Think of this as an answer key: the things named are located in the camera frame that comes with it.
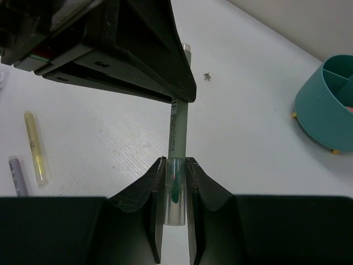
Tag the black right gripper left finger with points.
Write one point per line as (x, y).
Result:
(138, 236)

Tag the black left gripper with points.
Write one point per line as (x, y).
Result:
(129, 47)

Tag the green grey transparent pen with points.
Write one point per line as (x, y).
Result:
(175, 167)

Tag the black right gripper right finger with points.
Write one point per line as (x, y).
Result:
(210, 213)

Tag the yellow transparent pen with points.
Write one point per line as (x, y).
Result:
(36, 151)

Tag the teal round compartment organizer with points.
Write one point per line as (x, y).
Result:
(321, 104)

